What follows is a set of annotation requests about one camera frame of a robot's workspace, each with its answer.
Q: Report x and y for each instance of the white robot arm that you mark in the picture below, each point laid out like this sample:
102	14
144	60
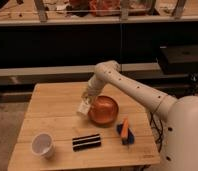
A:
180	114

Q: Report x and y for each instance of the white plastic cup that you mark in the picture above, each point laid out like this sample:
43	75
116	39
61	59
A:
42	145

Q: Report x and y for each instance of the black striped block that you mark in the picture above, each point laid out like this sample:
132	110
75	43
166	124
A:
85	142

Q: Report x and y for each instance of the black box on shelf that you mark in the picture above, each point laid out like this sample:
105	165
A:
179	59

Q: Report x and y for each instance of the metal shelf rack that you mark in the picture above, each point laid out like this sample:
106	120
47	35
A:
41	38

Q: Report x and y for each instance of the orange clutter on shelf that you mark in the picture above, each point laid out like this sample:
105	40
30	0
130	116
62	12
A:
95	7

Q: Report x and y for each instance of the clear plastic bottle white cap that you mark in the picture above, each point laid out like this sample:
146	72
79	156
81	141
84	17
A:
84	108

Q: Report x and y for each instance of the orange ceramic bowl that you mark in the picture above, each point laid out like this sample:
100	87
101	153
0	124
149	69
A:
103	111

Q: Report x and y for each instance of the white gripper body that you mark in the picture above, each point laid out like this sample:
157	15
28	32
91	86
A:
89	94

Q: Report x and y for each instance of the orange carrot toy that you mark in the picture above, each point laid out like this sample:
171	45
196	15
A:
125	127

